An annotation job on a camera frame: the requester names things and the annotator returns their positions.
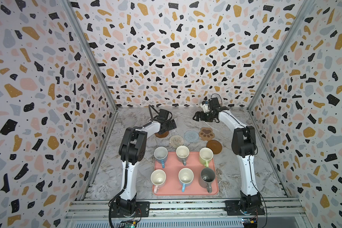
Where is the brown paw shaped coaster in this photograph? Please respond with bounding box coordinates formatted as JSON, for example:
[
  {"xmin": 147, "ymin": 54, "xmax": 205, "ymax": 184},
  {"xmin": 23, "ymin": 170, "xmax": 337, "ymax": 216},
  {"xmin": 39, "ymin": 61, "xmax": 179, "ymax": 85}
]
[{"xmin": 199, "ymin": 127, "xmax": 215, "ymax": 141}]

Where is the dark brown wooden coaster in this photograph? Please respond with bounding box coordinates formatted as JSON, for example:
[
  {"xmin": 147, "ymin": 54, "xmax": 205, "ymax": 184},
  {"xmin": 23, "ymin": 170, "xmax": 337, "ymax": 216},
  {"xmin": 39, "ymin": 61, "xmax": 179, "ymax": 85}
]
[{"xmin": 155, "ymin": 131, "xmax": 169, "ymax": 138}]

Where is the beige braided round coaster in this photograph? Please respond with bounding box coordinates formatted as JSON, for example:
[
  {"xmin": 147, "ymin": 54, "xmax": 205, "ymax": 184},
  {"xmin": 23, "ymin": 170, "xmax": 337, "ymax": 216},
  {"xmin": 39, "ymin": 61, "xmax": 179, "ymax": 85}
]
[{"xmin": 169, "ymin": 135, "xmax": 184, "ymax": 148}]

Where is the blue grey woven coaster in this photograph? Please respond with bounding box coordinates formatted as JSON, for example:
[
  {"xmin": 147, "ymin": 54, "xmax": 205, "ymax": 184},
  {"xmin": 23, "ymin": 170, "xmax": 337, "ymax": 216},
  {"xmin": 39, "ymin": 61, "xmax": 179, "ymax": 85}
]
[{"xmin": 184, "ymin": 130, "xmax": 200, "ymax": 143}]

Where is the light green mug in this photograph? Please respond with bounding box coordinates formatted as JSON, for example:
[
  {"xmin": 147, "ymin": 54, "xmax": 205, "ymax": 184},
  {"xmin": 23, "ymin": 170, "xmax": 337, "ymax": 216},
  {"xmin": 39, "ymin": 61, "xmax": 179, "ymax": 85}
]
[{"xmin": 199, "ymin": 147, "xmax": 214, "ymax": 168}]

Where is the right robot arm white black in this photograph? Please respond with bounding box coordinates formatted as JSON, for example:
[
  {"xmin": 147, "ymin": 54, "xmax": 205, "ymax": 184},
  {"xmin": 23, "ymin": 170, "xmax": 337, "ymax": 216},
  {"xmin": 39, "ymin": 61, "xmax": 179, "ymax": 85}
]
[{"xmin": 193, "ymin": 110, "xmax": 263, "ymax": 215}]

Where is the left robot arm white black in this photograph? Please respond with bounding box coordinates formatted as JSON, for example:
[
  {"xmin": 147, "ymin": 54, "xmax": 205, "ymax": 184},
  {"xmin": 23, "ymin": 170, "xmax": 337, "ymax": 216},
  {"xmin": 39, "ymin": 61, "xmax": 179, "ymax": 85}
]
[{"xmin": 110, "ymin": 109, "xmax": 177, "ymax": 214}]

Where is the dark grey mug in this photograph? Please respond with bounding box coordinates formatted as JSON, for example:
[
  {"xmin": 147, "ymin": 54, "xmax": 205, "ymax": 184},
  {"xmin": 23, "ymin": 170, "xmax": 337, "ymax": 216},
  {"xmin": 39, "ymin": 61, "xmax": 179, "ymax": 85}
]
[{"xmin": 199, "ymin": 168, "xmax": 216, "ymax": 193}]

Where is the pink rectangular tray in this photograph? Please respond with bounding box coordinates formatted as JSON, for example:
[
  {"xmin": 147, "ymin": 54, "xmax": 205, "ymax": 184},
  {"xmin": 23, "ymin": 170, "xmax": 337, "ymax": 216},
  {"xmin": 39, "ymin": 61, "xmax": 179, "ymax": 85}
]
[{"xmin": 154, "ymin": 152, "xmax": 219, "ymax": 196}]

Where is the left circuit board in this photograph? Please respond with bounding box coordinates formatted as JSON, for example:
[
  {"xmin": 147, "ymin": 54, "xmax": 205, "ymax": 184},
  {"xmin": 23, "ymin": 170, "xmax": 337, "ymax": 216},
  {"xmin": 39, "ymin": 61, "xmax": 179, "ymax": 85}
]
[{"xmin": 122, "ymin": 220, "xmax": 139, "ymax": 228}]

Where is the circuit board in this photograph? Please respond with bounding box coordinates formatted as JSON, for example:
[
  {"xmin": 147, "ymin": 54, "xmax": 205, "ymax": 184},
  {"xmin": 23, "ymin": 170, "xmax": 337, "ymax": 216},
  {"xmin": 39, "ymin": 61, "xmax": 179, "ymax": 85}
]
[
  {"xmin": 242, "ymin": 217, "xmax": 258, "ymax": 228},
  {"xmin": 122, "ymin": 220, "xmax": 139, "ymax": 228}
]

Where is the right circuit board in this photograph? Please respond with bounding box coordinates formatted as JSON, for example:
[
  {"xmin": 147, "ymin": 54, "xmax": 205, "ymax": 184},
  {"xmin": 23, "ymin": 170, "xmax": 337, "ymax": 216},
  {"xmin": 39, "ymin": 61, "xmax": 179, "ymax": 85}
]
[{"xmin": 242, "ymin": 217, "xmax": 258, "ymax": 228}]

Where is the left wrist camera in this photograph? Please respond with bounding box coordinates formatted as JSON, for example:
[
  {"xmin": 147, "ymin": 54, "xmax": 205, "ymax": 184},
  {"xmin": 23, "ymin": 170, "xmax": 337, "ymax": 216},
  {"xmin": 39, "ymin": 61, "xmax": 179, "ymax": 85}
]
[{"xmin": 158, "ymin": 109, "xmax": 173, "ymax": 121}]

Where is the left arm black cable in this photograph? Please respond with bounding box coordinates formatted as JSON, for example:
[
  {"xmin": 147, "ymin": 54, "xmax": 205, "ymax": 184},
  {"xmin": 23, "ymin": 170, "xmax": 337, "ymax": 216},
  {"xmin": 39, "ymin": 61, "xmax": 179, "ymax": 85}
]
[{"xmin": 107, "ymin": 104, "xmax": 160, "ymax": 228}]

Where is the grey mug blue handle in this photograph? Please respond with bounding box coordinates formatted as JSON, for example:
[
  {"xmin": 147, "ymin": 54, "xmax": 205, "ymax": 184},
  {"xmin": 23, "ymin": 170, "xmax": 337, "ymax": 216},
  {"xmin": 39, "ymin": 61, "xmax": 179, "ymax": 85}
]
[{"xmin": 154, "ymin": 147, "xmax": 168, "ymax": 169}]

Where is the cream mug grey handle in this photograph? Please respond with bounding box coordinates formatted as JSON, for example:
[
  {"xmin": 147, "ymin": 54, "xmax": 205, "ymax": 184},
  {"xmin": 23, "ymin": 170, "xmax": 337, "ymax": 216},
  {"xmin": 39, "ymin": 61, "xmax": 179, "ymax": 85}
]
[{"xmin": 176, "ymin": 145, "xmax": 190, "ymax": 166}]

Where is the cream mug pink handle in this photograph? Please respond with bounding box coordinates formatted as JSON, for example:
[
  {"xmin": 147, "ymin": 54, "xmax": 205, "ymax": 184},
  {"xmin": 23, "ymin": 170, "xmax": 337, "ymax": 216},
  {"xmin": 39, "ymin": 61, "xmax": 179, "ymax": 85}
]
[{"xmin": 151, "ymin": 170, "xmax": 166, "ymax": 194}]

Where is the cream mug blue handle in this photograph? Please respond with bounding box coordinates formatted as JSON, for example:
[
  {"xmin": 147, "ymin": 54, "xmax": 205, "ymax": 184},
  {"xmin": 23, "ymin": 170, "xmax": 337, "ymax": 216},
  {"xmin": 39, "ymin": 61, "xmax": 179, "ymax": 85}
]
[{"xmin": 178, "ymin": 168, "xmax": 194, "ymax": 192}]

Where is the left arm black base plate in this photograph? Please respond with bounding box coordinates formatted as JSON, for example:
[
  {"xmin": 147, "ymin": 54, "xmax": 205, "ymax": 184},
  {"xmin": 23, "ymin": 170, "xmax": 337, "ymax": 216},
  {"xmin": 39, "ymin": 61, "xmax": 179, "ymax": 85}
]
[{"xmin": 108, "ymin": 200, "xmax": 150, "ymax": 219}]

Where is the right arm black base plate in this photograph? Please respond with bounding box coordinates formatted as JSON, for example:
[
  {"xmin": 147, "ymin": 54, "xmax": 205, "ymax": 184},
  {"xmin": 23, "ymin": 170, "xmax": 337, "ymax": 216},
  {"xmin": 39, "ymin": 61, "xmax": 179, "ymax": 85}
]
[{"xmin": 224, "ymin": 200, "xmax": 266, "ymax": 216}]

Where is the aluminium mounting rail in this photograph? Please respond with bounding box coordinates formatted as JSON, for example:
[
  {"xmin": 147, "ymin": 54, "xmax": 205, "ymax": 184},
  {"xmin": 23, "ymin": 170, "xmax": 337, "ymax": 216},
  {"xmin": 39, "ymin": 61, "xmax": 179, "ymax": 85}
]
[{"xmin": 64, "ymin": 198, "xmax": 312, "ymax": 228}]

